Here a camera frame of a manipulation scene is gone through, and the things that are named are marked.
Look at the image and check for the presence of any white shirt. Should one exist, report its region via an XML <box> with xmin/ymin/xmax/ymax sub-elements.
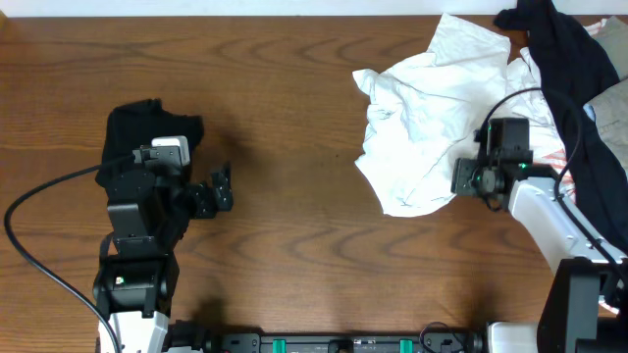
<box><xmin>352</xmin><ymin>15</ymin><xmax>552</xmax><ymax>218</ymax></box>

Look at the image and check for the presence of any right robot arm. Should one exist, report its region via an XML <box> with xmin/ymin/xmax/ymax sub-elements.
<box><xmin>451</xmin><ymin>158</ymin><xmax>627</xmax><ymax>352</ymax></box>

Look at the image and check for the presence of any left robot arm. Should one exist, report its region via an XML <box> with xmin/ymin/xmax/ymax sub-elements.
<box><xmin>93</xmin><ymin>165</ymin><xmax>234</xmax><ymax>352</ymax></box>

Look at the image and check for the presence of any black folded garment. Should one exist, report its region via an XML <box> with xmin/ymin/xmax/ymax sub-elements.
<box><xmin>102</xmin><ymin>99</ymin><xmax>204</xmax><ymax>163</ymax></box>

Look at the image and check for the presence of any dark navy garment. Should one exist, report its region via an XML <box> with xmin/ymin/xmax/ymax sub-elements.
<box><xmin>494</xmin><ymin>0</ymin><xmax>627</xmax><ymax>251</ymax></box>

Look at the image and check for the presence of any grey garment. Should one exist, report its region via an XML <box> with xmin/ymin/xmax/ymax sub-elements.
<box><xmin>584</xmin><ymin>17</ymin><xmax>627</xmax><ymax>171</ymax></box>

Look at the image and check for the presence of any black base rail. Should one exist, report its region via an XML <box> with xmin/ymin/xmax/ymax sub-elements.
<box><xmin>161</xmin><ymin>322</ymin><xmax>488</xmax><ymax>353</ymax></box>

